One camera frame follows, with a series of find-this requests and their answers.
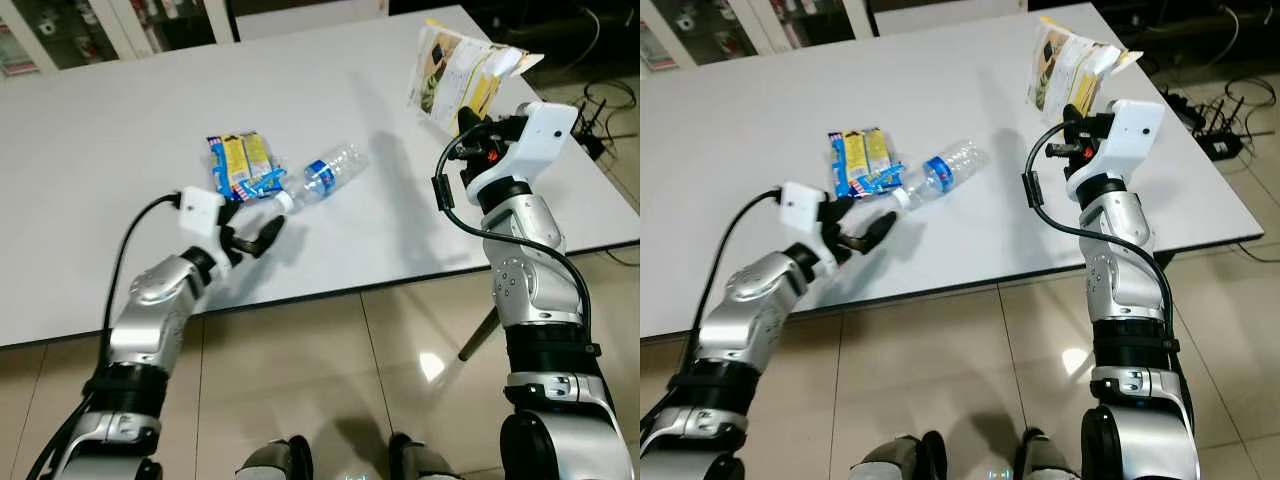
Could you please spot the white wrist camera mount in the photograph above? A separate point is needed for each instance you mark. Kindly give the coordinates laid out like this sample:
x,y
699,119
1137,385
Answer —
x,y
802,205
200,210
540,135
1130,130

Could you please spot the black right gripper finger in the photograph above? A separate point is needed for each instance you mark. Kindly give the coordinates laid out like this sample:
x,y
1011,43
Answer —
x,y
1075,112
468,122

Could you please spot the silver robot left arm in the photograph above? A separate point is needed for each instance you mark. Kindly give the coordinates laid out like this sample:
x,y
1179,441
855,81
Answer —
x,y
150,310
755,300

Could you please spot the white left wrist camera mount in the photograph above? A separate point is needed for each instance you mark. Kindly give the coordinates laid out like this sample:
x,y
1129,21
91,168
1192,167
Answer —
x,y
802,205
200,210

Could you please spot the white glass door cabinet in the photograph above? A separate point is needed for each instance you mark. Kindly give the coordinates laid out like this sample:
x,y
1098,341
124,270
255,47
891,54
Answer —
x,y
720,25
90,30

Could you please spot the grey robot leg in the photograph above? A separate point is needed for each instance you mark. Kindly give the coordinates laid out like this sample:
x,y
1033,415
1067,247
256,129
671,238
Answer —
x,y
1045,462
420,462
890,462
270,462

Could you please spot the clear plastic water bottle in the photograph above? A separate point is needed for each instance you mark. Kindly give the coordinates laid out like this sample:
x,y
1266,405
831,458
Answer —
x,y
955,165
335,170

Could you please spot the grey robot right leg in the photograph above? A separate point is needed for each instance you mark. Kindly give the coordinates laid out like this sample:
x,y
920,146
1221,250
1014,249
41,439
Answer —
x,y
420,462
1045,462

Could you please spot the dark slanted table leg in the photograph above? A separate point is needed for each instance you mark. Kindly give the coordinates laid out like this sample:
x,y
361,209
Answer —
x,y
478,335

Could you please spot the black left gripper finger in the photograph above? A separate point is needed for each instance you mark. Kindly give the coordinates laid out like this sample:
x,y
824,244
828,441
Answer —
x,y
268,236
838,210
232,212
875,233

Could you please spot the blue yellow snack packet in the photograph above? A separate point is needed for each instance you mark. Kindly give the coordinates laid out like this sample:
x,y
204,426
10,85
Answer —
x,y
860,160
240,165

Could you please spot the yellow white snack bag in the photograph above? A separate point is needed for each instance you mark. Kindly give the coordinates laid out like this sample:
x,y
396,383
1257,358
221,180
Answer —
x,y
450,70
1065,65

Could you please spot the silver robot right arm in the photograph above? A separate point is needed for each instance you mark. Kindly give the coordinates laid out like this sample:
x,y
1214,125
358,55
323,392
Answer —
x,y
1125,290
530,290

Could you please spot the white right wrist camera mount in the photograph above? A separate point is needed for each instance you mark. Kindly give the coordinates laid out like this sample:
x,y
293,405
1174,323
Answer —
x,y
1130,130
540,135

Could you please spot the grey robot left leg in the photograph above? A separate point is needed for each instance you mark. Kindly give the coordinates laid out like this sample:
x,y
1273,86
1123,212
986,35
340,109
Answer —
x,y
270,462
890,462

